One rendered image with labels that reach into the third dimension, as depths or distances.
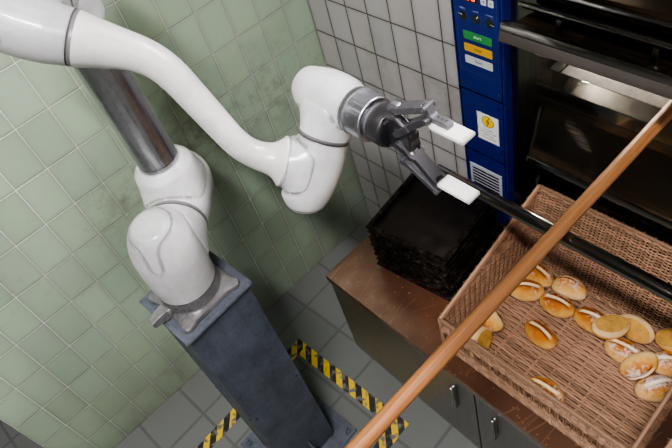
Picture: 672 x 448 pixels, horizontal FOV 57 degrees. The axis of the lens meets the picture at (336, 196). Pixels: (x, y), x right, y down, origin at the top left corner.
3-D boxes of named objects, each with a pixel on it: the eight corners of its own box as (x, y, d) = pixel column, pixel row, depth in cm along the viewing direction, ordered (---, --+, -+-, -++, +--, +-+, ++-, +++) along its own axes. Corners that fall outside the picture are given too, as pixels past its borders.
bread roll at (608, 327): (588, 316, 163) (584, 327, 167) (600, 337, 159) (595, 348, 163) (624, 308, 164) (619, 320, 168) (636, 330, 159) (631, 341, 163)
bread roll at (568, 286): (588, 296, 177) (593, 280, 175) (581, 305, 172) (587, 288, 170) (554, 284, 182) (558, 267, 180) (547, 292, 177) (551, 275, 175)
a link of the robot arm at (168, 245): (150, 311, 149) (105, 258, 133) (161, 252, 161) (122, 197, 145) (213, 301, 146) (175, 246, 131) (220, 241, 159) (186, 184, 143)
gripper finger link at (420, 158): (396, 142, 106) (393, 144, 107) (437, 191, 106) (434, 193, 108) (411, 129, 107) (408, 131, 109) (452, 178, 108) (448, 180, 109)
